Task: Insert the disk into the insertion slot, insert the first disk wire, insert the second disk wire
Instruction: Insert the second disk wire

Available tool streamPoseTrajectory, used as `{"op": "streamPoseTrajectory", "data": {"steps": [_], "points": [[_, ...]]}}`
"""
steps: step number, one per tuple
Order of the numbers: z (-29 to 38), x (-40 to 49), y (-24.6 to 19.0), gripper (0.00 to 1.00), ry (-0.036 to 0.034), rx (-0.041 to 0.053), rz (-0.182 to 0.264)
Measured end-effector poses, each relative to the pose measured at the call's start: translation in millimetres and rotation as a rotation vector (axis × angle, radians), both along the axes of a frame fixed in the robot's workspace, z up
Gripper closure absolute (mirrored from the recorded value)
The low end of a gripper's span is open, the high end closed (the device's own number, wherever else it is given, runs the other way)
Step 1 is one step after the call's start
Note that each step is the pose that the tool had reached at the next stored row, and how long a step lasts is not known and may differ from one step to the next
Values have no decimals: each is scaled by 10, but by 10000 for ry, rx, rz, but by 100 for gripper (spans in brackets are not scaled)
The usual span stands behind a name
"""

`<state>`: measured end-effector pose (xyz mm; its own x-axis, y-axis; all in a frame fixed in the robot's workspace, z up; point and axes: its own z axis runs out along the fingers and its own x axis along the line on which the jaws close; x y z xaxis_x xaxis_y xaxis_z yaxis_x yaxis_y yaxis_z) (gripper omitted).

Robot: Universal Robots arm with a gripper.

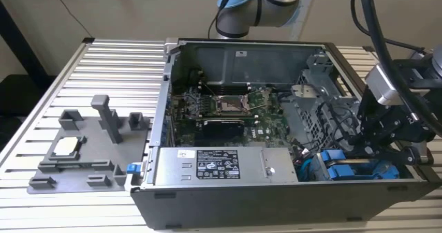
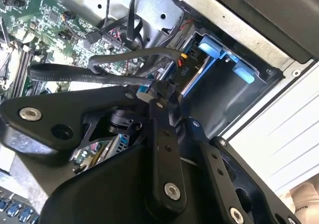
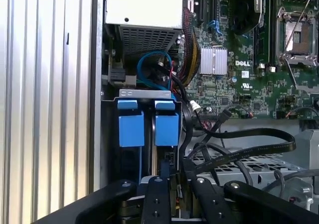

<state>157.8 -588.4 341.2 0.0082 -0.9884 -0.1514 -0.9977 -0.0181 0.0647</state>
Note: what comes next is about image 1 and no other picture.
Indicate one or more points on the CPU socket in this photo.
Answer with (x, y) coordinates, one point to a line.
(230, 106)

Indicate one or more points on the black furniture frame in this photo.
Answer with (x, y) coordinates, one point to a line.
(24, 93)

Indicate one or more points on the green motherboard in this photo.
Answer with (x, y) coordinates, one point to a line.
(268, 124)

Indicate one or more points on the silver CPU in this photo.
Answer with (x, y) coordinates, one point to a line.
(65, 146)

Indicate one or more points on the hard disk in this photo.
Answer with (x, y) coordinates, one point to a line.
(339, 173)
(331, 157)

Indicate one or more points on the black PC case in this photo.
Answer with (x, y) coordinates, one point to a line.
(276, 209)

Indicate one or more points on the black graphics card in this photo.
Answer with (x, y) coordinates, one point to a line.
(222, 129)

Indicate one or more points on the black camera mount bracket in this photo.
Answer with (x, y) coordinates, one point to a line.
(412, 73)

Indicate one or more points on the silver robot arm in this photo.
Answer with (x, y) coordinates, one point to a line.
(238, 18)

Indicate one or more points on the grey parts rack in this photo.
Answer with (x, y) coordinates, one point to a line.
(89, 145)

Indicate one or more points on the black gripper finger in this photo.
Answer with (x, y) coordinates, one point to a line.
(410, 154)
(368, 114)

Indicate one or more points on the blue case latch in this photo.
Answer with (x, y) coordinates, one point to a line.
(133, 168)

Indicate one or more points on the silver power supply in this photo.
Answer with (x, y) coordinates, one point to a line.
(172, 171)

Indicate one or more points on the grey metal disk bay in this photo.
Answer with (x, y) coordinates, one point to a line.
(310, 119)

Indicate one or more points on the silver camera box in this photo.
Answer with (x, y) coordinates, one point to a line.
(383, 85)

